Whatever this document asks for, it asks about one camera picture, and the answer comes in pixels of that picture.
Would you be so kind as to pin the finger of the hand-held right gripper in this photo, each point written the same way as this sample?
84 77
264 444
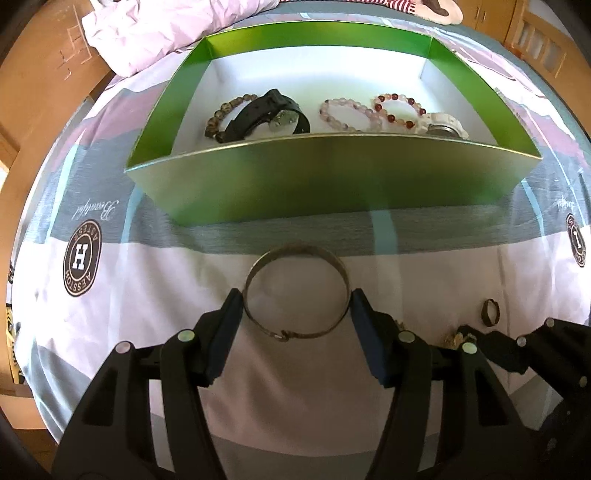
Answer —
563 355
503 353

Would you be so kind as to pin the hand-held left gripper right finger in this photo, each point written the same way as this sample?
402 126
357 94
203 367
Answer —
365 332

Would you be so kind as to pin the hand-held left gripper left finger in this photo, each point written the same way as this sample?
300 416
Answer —
226 323

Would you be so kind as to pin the silver metal bangle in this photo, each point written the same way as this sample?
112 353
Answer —
295 249

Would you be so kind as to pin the green cardboard box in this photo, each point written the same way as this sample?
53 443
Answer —
332 180

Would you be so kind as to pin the black wrist watch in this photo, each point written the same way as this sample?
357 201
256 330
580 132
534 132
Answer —
251 115

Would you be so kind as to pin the cream white wrist watch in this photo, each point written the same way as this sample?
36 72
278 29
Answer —
443 121

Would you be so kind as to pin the pink pillow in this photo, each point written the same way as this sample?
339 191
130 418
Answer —
152 32

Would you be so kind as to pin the wooden bed footboard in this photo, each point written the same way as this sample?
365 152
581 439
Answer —
545 46

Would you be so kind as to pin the wooden bed headboard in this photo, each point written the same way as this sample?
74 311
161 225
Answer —
41 69

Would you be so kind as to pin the red striped plush toy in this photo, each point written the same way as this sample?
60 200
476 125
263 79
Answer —
429 7

